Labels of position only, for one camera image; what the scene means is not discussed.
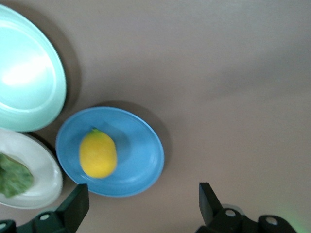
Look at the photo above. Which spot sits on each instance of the yellow lemon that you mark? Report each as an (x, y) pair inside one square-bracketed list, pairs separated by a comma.
[(98, 155)]

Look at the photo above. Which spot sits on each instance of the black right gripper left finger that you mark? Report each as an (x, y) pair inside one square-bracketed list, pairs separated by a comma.
[(73, 208)]

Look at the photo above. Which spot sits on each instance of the blue plate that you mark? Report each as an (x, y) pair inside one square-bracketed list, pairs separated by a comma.
[(138, 150)]

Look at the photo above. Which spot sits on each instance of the green lettuce leaf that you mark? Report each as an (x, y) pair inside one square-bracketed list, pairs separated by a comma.
[(13, 177)]

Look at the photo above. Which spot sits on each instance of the beige plate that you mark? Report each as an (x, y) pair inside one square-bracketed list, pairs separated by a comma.
[(43, 165)]

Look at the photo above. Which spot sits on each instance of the mint green plate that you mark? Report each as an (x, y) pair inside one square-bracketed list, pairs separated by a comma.
[(26, 72)]

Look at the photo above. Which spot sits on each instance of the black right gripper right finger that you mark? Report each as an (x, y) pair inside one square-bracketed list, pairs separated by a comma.
[(210, 206)]

